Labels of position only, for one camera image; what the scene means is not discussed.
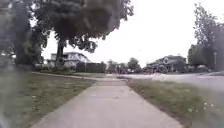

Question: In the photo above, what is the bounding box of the grass lawn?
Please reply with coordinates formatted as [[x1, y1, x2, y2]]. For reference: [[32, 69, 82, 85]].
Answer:
[[0, 70, 107, 128]]

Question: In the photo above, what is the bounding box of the tall tree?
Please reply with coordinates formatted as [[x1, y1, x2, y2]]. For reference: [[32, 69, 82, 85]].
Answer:
[[187, 2, 224, 72]]

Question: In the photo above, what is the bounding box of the dark house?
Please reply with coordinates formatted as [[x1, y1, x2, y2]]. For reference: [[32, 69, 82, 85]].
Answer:
[[145, 54, 190, 74]]

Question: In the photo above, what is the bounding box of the grass verge strip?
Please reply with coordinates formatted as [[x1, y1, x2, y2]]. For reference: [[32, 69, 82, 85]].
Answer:
[[125, 78, 224, 128]]

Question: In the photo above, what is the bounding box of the dark leafy tree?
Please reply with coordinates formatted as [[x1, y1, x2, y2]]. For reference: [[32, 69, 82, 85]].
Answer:
[[0, 0, 44, 69]]

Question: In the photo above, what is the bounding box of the white house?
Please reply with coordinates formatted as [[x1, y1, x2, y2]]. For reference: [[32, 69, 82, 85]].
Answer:
[[46, 51, 92, 69]]

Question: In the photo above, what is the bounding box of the pole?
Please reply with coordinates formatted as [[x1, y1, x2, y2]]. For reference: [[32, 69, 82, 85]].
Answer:
[[213, 51, 218, 72]]

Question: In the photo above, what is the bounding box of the grey asphalt road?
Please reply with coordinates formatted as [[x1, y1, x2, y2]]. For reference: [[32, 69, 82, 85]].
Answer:
[[117, 71, 224, 93]]

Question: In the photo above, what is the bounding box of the dark hedge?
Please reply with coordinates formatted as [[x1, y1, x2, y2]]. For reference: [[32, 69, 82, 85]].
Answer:
[[75, 61, 108, 74]]

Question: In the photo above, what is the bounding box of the large dark tree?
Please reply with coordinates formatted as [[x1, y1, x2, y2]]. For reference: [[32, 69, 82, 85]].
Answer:
[[32, 0, 135, 69]]

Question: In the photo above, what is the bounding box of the grey concrete sidewalk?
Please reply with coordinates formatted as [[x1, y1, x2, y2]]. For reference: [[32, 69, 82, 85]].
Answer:
[[30, 76, 184, 128]]

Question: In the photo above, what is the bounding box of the small round tree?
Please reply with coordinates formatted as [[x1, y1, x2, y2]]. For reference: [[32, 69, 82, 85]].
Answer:
[[127, 57, 140, 72]]

